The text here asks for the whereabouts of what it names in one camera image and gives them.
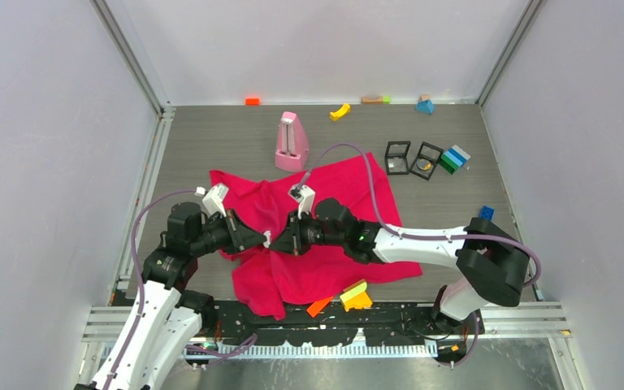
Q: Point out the pink metronome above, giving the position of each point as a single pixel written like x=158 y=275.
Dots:
x=292 y=146

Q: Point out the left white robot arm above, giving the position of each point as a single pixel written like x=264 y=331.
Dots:
x=165 y=314

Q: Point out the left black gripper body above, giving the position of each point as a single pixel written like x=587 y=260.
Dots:
x=224 y=233

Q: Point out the orange rectangular block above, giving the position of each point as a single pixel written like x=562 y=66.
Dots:
x=315 y=308

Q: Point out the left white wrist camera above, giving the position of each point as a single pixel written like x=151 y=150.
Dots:
x=213 y=199

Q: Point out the left black display frame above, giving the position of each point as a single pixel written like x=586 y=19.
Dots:
x=396 y=158

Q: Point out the black display frame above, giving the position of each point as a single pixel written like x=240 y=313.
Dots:
x=426 y=160
x=396 y=158

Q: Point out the stacked green blue bricks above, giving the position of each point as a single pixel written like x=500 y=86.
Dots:
x=453 y=159

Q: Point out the red cloth garment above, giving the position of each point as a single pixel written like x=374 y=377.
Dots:
x=266 y=280

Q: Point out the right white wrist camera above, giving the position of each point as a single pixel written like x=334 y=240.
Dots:
x=304 y=196

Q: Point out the yellow curved block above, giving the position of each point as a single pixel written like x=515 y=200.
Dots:
x=340 y=112

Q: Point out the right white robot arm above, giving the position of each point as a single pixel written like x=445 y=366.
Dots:
x=492 y=264

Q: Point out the right black display frame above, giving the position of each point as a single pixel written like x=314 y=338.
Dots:
x=426 y=160

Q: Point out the tan wooden block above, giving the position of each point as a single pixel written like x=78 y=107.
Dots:
x=376 y=99

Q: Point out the round silver brooch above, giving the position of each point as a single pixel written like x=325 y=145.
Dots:
x=267 y=242

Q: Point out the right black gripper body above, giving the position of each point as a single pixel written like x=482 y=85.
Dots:
x=305 y=232

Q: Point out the blue lego brick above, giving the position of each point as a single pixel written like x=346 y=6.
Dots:
x=487 y=212

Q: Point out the yellow block pile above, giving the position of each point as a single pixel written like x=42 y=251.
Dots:
x=355 y=297

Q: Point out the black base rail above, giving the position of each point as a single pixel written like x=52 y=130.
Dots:
x=385 y=323

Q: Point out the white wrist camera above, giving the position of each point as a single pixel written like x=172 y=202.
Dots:
x=304 y=196
x=213 y=199

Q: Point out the blue triangular block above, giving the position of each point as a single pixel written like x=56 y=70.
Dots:
x=425 y=104

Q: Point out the small orange block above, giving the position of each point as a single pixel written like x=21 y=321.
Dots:
x=252 y=101

